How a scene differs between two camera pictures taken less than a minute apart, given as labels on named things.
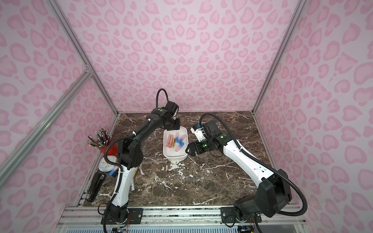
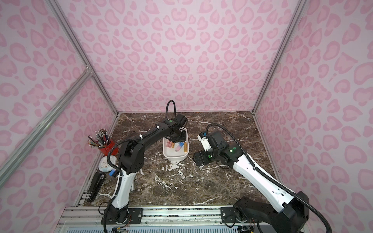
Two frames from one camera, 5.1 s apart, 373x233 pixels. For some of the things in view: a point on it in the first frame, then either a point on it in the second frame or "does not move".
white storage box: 175,142 does not move
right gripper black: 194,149 -> 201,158
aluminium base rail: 87,219 does not move
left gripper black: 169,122 -> 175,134
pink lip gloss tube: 170,141 does not move
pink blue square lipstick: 179,147 does not move
